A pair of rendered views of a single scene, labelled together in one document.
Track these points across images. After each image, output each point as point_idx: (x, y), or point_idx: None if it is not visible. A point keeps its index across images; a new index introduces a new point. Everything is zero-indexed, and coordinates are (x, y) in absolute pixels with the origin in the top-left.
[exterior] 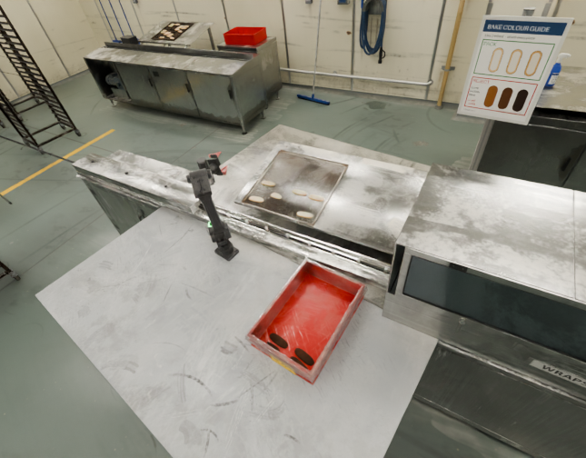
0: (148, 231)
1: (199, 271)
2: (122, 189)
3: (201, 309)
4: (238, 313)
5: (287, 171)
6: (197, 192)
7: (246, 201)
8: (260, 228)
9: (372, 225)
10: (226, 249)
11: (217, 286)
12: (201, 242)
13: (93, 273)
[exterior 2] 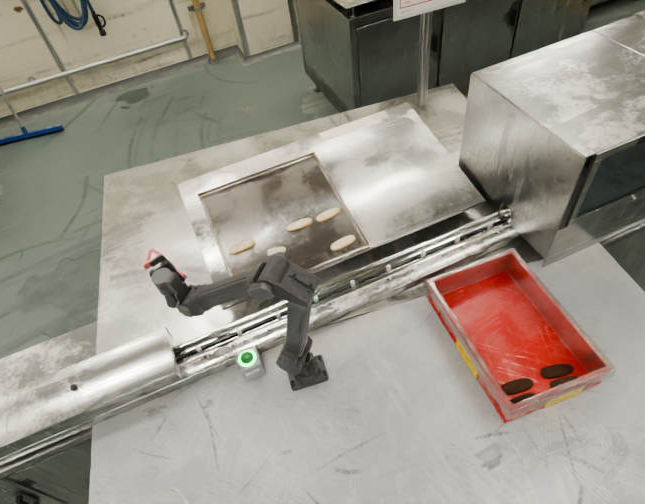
0: (134, 478)
1: (312, 431)
2: None
3: (393, 463)
4: (437, 413)
5: (246, 213)
6: (306, 295)
7: None
8: None
9: (424, 194)
10: (315, 366)
11: (366, 419)
12: (251, 400)
13: None
